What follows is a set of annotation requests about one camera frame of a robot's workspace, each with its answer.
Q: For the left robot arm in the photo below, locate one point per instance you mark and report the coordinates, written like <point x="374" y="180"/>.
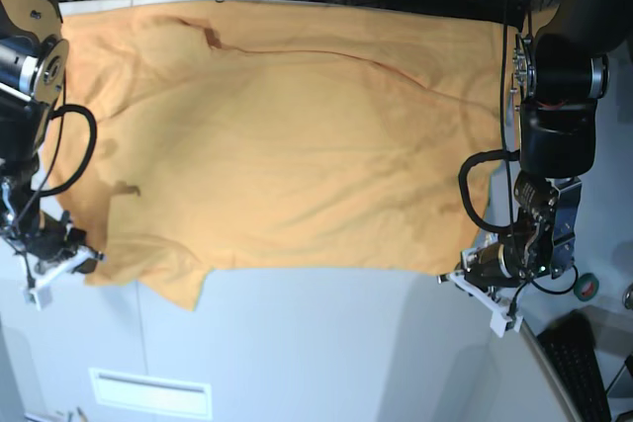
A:
<point x="562" y="71"/>

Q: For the green tape roll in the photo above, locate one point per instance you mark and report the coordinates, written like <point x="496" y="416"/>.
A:
<point x="586" y="287"/>

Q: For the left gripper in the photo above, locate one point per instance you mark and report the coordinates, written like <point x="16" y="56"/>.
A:
<point x="494" y="265"/>

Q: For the white label on table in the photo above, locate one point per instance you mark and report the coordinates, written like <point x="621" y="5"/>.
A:
<point x="174" y="398"/>

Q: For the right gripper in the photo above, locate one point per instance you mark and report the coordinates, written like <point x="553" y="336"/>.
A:
<point x="48" y="239"/>

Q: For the black keyboard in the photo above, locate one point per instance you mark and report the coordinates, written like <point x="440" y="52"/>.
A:
<point x="569" y="345"/>

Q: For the yellow t-shirt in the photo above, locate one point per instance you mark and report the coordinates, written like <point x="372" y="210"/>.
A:
<point x="239" y="135"/>

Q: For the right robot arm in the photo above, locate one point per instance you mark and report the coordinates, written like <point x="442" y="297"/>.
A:
<point x="33" y="60"/>

